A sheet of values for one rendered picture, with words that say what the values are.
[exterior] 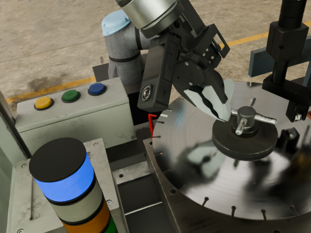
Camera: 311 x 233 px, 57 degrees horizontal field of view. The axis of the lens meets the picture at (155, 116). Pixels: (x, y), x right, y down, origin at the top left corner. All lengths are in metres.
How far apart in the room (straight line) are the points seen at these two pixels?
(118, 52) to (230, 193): 0.68
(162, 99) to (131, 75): 0.64
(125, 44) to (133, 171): 0.44
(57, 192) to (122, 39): 0.78
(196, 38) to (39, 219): 0.39
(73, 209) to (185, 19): 0.32
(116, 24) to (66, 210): 0.76
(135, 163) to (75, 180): 0.52
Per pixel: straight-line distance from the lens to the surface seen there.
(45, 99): 0.79
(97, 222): 0.29
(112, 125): 0.77
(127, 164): 0.75
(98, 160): 0.58
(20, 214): 0.57
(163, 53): 0.41
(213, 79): 0.43
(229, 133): 0.52
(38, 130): 0.75
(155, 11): 0.41
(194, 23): 0.46
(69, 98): 0.76
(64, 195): 0.24
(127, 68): 1.02
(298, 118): 0.55
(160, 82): 0.39
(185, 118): 0.56
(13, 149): 0.67
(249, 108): 0.50
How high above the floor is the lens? 1.32
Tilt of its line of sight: 41 degrees down
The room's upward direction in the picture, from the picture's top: 8 degrees counter-clockwise
